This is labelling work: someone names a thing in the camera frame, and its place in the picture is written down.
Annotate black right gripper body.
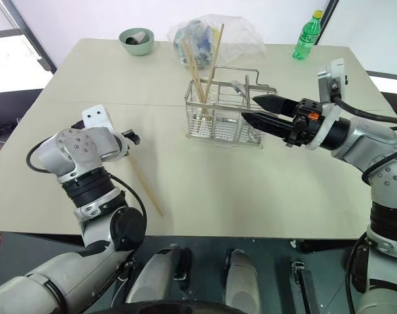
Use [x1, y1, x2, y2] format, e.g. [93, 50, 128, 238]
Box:
[284, 97, 324, 148]

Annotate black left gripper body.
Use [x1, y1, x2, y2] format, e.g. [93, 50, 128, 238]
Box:
[122, 129, 142, 147]

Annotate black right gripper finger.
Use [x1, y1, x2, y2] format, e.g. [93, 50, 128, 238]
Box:
[240, 111, 294, 141]
[251, 94, 298, 116]

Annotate wooden chopstick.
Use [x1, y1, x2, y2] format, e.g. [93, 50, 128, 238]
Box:
[181, 39, 205, 105]
[203, 23, 225, 104]
[184, 39, 208, 105]
[126, 155, 165, 218]

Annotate metal spoon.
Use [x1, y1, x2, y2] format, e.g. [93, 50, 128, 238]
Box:
[230, 79, 251, 98]

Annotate green plastic bottle yellow cap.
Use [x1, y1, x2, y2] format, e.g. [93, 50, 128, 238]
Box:
[292, 9, 324, 61]

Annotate clear plastic bag with items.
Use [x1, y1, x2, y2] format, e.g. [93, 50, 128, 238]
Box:
[167, 13, 268, 70]

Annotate pale green bowl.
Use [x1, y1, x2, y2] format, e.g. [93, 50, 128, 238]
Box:
[118, 27, 155, 57]

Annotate grey cup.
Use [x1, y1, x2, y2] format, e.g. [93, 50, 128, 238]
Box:
[125, 31, 148, 46]

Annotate black slanted pole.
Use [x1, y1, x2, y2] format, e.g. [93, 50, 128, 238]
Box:
[315, 0, 340, 46]

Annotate grey rounded robot leg shell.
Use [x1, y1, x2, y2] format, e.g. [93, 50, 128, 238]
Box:
[125, 243, 186, 305]
[223, 248, 262, 314]

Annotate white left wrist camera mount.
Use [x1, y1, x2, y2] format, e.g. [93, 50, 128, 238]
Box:
[81, 103, 116, 133]

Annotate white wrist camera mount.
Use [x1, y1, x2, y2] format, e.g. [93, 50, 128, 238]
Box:
[305, 58, 349, 152]
[81, 103, 116, 133]

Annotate metal wire basket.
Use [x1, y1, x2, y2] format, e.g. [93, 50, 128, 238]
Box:
[184, 65, 278, 148]

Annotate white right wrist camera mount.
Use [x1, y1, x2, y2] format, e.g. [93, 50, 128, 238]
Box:
[305, 58, 349, 152]

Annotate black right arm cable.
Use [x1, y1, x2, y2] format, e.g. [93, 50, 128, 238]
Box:
[330, 85, 397, 188]

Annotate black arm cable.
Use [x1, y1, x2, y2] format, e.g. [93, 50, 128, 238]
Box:
[330, 85, 397, 188]
[25, 140, 148, 253]

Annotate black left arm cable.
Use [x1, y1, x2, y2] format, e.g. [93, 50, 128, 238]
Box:
[25, 140, 148, 253]

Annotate black slanted frame bar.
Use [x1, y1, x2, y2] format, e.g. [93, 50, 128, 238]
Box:
[0, 0, 58, 75]

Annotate black metal bracket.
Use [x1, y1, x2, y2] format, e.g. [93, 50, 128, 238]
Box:
[290, 260, 320, 314]

